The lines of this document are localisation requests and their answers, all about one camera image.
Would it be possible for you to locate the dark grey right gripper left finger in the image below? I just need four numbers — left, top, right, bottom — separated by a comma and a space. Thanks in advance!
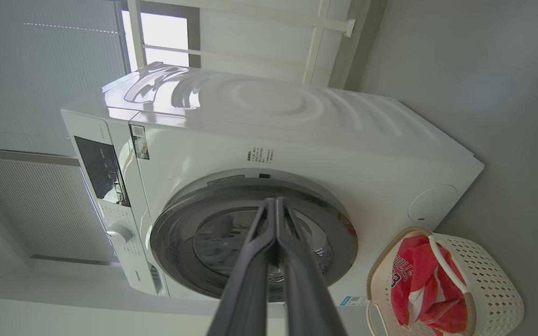
207, 197, 278, 336

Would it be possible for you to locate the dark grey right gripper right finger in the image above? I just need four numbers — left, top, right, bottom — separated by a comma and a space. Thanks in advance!
276, 197, 348, 336

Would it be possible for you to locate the dark round glass washer door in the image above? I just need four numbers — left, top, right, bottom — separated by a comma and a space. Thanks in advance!
150, 179, 359, 303

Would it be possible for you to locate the red and white jersey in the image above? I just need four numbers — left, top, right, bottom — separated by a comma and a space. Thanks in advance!
390, 235, 468, 335

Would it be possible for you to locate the white front-load washing machine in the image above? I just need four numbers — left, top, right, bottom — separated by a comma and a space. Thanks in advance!
61, 62, 485, 319

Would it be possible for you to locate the cream perforated basket brown rim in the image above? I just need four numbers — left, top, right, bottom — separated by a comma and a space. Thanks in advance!
366, 226, 525, 336

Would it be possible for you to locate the white detergent drawer front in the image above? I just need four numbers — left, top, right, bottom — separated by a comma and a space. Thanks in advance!
124, 259, 170, 298

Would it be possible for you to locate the white round control knob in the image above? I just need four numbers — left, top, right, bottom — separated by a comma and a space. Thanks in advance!
106, 223, 134, 245

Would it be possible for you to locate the QR code sticker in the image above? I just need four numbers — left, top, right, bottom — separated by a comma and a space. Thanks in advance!
129, 124, 150, 161

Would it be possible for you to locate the white window blind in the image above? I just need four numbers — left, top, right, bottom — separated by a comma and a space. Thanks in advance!
0, 0, 129, 157
0, 156, 121, 263

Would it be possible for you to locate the white metal railing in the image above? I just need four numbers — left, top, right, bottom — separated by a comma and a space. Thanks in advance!
127, 0, 356, 87

